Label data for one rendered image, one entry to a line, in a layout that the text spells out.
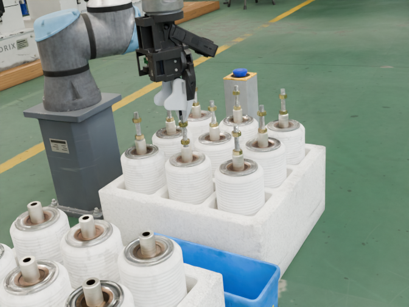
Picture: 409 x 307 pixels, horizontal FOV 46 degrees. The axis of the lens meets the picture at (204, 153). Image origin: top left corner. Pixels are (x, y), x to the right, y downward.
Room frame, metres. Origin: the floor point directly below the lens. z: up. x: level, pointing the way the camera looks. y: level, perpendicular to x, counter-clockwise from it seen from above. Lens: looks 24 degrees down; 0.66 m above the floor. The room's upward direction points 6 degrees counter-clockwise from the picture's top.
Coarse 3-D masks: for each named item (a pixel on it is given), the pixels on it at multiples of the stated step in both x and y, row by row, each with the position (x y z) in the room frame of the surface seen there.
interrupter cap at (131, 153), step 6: (150, 144) 1.01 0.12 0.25; (126, 150) 0.99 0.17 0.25; (132, 150) 0.99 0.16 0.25; (150, 150) 0.98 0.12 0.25; (156, 150) 0.97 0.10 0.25; (126, 156) 0.96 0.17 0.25; (132, 156) 0.96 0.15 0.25; (138, 156) 0.95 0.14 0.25; (144, 156) 0.95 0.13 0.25; (150, 156) 0.95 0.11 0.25
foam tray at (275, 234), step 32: (320, 160) 1.04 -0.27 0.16; (128, 192) 0.93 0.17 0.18; (160, 192) 0.92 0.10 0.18; (288, 192) 0.87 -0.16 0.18; (320, 192) 1.04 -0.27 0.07; (128, 224) 0.92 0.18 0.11; (160, 224) 0.87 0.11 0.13; (192, 224) 0.83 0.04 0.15; (224, 224) 0.79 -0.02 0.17; (256, 224) 0.76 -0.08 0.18; (288, 224) 0.86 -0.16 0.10; (256, 256) 0.75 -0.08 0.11; (288, 256) 0.86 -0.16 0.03
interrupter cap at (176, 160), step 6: (192, 150) 0.95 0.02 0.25; (174, 156) 0.93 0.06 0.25; (180, 156) 0.93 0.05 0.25; (192, 156) 0.93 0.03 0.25; (198, 156) 0.92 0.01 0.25; (204, 156) 0.92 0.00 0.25; (174, 162) 0.90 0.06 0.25; (180, 162) 0.90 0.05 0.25; (186, 162) 0.90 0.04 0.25; (192, 162) 0.89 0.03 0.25; (198, 162) 0.89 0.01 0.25
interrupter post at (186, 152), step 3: (189, 144) 0.92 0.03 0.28; (183, 147) 0.91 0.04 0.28; (186, 147) 0.91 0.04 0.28; (189, 147) 0.91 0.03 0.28; (183, 150) 0.91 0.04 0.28; (186, 150) 0.91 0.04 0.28; (189, 150) 0.91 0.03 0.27; (183, 153) 0.91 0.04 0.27; (186, 153) 0.91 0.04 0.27; (189, 153) 0.91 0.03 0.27; (183, 156) 0.91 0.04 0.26; (186, 156) 0.91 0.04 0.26; (189, 156) 0.91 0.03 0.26; (183, 159) 0.91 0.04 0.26; (186, 159) 0.91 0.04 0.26; (189, 159) 0.91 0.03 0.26; (192, 159) 0.91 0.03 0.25
